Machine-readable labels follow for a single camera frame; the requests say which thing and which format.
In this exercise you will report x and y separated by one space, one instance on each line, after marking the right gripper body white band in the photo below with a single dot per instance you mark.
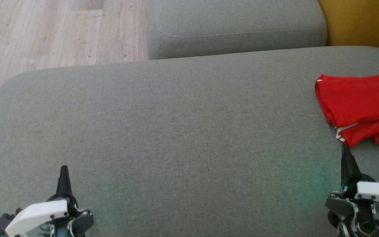
377 192

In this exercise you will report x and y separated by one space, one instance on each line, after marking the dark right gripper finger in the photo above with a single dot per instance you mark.
349 168

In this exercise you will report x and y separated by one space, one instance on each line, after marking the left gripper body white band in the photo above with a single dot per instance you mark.
38 214

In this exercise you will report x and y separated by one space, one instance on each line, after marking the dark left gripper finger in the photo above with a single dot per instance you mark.
63 184

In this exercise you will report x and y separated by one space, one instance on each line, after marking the red shorts with white stripes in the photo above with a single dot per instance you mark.
357 98

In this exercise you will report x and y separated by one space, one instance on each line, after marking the large grey sofa seat cushion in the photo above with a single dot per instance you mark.
176 148

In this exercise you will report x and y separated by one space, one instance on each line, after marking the yellow cushion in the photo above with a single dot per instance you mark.
364 19

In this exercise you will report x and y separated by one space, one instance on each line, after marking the small grey sofa cushion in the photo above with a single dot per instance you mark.
235 26

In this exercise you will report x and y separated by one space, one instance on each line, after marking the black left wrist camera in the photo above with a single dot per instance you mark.
2 225

